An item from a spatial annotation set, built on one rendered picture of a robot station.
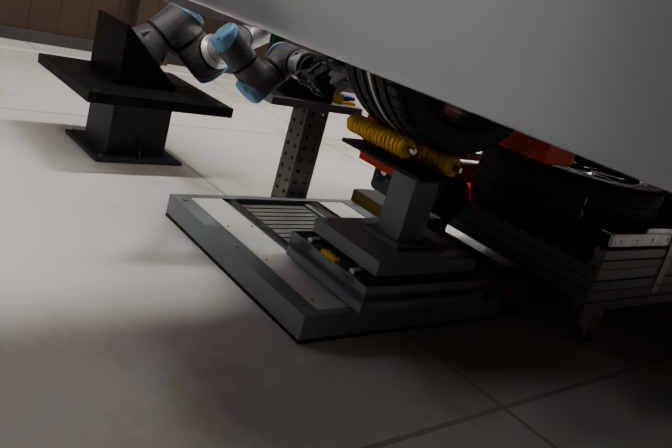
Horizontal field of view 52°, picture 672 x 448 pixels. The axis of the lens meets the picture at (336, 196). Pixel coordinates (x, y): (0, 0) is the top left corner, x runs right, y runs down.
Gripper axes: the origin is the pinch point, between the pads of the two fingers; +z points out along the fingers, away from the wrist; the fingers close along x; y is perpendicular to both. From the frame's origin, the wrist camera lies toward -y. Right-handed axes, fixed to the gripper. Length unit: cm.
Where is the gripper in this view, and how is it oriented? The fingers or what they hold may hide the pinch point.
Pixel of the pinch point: (354, 80)
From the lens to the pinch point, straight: 192.2
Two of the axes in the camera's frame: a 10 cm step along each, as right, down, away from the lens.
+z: 5.8, 3.7, -7.2
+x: -3.6, -6.8, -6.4
